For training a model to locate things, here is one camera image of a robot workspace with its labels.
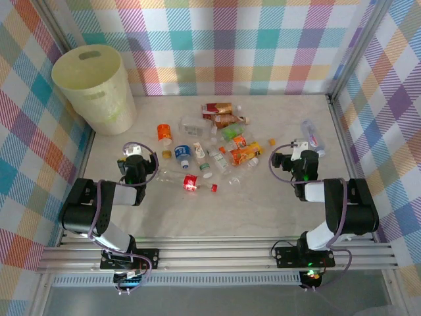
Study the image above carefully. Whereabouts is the large orange juice bottle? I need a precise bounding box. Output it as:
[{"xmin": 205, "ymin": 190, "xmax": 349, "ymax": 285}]
[{"xmin": 228, "ymin": 141, "xmax": 266, "ymax": 167}]

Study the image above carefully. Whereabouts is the crushed clear bottle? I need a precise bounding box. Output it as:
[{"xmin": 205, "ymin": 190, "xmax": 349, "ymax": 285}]
[{"xmin": 228, "ymin": 157, "xmax": 260, "ymax": 186}]

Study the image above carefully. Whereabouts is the clear bottle green white label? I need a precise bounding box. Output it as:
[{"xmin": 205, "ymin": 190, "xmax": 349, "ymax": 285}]
[{"xmin": 208, "ymin": 148, "xmax": 234, "ymax": 176}]

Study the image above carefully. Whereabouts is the aluminium frame post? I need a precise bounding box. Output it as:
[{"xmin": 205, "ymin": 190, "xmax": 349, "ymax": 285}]
[
  {"xmin": 325, "ymin": 0, "xmax": 395, "ymax": 99},
  {"xmin": 36, "ymin": 0, "xmax": 83, "ymax": 53}
]

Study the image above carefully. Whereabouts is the brown tea bottle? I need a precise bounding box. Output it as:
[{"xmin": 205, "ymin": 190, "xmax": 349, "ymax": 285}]
[{"xmin": 212, "ymin": 113, "xmax": 250, "ymax": 130}]

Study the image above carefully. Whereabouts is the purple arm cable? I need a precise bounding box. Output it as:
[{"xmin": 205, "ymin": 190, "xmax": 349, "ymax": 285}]
[
  {"xmin": 87, "ymin": 142, "xmax": 159, "ymax": 295},
  {"xmin": 268, "ymin": 144, "xmax": 353, "ymax": 291}
]

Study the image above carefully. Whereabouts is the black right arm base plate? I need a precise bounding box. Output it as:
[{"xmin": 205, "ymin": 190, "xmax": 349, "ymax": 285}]
[{"xmin": 274, "ymin": 245, "xmax": 337, "ymax": 269}]

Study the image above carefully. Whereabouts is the red label cola bottle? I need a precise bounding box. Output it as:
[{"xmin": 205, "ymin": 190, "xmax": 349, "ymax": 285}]
[{"xmin": 156, "ymin": 167, "xmax": 219, "ymax": 195}]

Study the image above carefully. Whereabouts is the clear square bottle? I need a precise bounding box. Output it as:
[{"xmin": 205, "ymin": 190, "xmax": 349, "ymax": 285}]
[{"xmin": 178, "ymin": 115, "xmax": 218, "ymax": 138}]

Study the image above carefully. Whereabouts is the small orange label bottle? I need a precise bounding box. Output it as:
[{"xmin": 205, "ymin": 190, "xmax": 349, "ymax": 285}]
[{"xmin": 156, "ymin": 122, "xmax": 174, "ymax": 147}]

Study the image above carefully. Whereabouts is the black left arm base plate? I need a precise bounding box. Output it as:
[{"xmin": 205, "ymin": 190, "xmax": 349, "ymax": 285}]
[{"xmin": 99, "ymin": 247, "xmax": 161, "ymax": 271}]

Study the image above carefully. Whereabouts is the grey slotted cable duct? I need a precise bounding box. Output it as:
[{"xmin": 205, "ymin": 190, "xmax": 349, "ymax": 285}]
[{"xmin": 51, "ymin": 271, "xmax": 303, "ymax": 288}]

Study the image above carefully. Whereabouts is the pink blue label water bottle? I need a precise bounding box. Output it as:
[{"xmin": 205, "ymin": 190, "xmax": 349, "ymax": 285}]
[{"xmin": 301, "ymin": 118, "xmax": 328, "ymax": 158}]

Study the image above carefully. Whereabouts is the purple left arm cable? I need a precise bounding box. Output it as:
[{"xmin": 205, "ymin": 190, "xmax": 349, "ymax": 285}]
[{"xmin": 87, "ymin": 142, "xmax": 159, "ymax": 295}]

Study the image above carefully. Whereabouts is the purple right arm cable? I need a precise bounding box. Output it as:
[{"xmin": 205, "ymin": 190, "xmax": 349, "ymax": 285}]
[{"xmin": 268, "ymin": 144, "xmax": 353, "ymax": 291}]

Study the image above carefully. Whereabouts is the orange label orange cap bottle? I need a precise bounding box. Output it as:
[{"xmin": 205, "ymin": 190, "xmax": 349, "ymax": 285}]
[{"xmin": 219, "ymin": 134, "xmax": 248, "ymax": 154}]

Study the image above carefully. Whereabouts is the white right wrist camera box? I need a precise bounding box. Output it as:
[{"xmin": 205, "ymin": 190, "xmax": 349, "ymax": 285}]
[{"xmin": 291, "ymin": 138, "xmax": 309, "ymax": 159}]

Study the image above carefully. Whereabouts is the aluminium table side rail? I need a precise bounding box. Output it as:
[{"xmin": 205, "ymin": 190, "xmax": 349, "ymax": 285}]
[
  {"xmin": 57, "ymin": 130, "xmax": 98, "ymax": 248},
  {"xmin": 327, "ymin": 93, "xmax": 378, "ymax": 244}
]

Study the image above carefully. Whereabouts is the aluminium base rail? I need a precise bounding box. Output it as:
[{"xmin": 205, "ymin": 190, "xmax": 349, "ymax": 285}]
[{"xmin": 36, "ymin": 234, "xmax": 399, "ymax": 275}]

